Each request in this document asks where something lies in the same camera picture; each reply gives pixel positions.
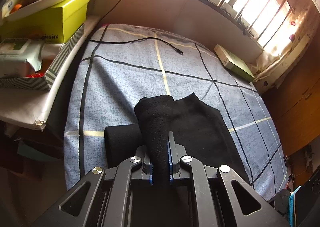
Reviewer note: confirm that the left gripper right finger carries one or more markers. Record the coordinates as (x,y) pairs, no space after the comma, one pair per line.
(196,177)

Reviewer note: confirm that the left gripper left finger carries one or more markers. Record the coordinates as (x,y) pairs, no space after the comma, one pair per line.
(135,171)

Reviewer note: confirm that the green white flat box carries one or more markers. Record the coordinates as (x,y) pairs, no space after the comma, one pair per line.
(233,63)

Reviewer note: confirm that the white side table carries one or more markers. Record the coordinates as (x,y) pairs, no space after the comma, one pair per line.
(30,108)

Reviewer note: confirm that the grey white striped box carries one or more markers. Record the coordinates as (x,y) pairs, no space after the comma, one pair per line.
(45,81)

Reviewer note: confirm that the cream patterned curtain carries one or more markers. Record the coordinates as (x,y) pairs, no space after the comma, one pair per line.
(285,49)

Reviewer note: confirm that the wet wipes pack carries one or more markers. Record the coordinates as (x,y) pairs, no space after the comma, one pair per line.
(20,57)

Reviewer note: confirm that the lime green shoe box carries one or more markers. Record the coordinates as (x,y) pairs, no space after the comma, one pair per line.
(55,24)

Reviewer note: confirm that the white fruit bowl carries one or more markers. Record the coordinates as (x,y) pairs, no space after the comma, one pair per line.
(31,9)

